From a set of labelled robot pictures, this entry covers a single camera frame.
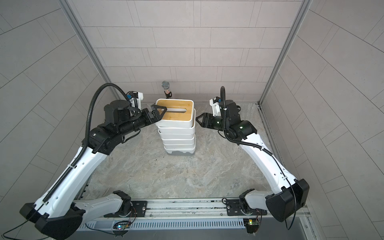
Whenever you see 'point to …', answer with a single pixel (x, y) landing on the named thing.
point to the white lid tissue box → (180, 153)
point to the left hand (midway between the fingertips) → (165, 110)
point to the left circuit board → (121, 228)
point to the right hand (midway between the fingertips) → (199, 119)
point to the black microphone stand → (165, 85)
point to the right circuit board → (252, 225)
